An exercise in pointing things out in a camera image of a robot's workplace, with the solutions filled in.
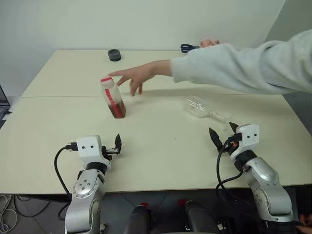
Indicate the dark blue scissors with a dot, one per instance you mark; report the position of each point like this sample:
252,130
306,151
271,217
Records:
187,47

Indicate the light grey sleeved forearm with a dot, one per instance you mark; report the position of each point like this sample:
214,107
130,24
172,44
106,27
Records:
243,65

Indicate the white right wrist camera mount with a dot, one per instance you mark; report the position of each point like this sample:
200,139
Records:
248,139

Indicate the dark rounded shape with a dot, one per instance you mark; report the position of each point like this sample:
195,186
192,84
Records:
137,221
198,218

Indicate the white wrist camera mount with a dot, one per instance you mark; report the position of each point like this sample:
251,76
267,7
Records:
89,148
248,139

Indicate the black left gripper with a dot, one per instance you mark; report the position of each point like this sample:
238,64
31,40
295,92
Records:
111,151

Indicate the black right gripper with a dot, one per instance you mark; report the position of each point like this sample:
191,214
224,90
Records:
231,143

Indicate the person's bare hand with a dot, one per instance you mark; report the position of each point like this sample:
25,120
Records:
143,73
208,43

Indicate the dark laptop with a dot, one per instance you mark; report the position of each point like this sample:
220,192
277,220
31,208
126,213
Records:
3,102

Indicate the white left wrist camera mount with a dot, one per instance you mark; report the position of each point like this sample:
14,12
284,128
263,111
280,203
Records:
89,148

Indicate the clear bottle with red tape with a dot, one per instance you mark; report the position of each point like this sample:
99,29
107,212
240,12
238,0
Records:
114,100

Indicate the black round tape roll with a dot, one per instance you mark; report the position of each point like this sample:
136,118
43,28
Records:
114,55

